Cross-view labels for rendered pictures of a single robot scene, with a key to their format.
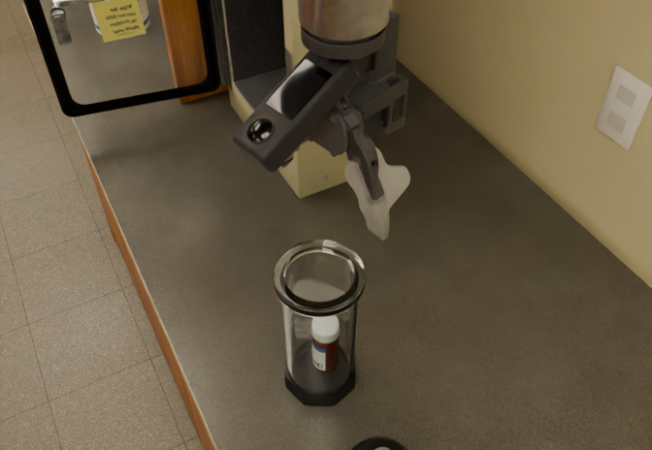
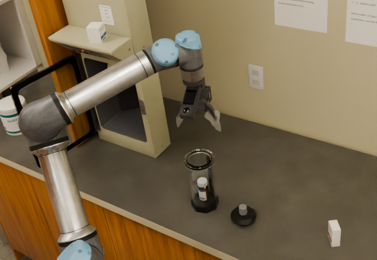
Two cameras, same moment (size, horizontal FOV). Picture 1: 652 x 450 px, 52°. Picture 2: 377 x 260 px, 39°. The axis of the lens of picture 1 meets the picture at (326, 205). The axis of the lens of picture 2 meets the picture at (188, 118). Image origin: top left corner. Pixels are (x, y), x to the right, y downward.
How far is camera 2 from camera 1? 1.19 m
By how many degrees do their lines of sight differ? 20
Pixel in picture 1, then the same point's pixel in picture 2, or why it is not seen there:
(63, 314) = not seen: outside the picture
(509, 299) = (251, 155)
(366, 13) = (202, 72)
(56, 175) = not seen: outside the picture
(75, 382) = not seen: outside the picture
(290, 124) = (193, 105)
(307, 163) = (155, 142)
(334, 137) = (200, 107)
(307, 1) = (187, 74)
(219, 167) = (115, 161)
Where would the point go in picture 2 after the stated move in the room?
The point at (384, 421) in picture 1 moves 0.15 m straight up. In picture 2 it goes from (234, 205) to (231, 175)
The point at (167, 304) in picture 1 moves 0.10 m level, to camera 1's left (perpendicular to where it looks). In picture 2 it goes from (135, 210) to (110, 221)
